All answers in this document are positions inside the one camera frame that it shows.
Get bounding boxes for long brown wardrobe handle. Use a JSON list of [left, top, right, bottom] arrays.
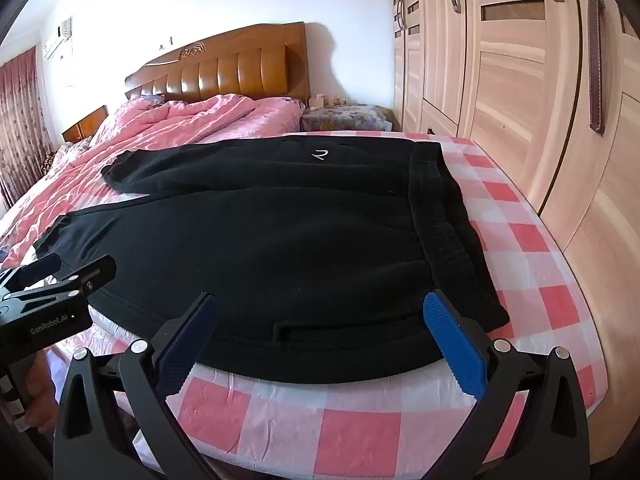
[[585, 0, 607, 135]]

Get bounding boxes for pink checkered bed sheet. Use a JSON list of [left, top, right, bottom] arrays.
[[60, 130, 608, 480]]

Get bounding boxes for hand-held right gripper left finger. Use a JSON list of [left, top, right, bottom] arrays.
[[52, 290, 221, 480]]

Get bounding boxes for wooden padded headboard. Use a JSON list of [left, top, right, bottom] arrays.
[[124, 22, 308, 109]]

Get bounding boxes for red patterned curtain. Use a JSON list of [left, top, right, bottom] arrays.
[[0, 46, 54, 211]]

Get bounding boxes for nightstand with floral cloth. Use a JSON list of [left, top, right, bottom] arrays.
[[300, 104, 396, 134]]

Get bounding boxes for floral pillow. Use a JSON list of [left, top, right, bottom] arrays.
[[40, 136, 96, 172]]

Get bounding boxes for white air conditioner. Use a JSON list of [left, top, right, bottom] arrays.
[[41, 16, 75, 61]]

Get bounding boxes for person's left hand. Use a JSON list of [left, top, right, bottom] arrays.
[[25, 347, 59, 428]]

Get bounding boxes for black pants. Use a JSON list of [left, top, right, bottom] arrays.
[[34, 137, 511, 386]]

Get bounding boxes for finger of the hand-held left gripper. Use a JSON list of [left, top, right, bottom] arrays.
[[0, 254, 62, 293], [0, 255, 117, 307]]

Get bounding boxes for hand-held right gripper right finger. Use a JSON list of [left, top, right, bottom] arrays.
[[422, 289, 588, 480]]

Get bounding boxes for pink quilt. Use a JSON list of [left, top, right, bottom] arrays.
[[0, 94, 307, 271]]

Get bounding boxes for light wooden wardrobe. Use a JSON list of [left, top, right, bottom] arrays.
[[390, 0, 640, 461]]

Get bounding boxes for wooden bedside cabinet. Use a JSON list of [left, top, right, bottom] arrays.
[[62, 105, 109, 144]]

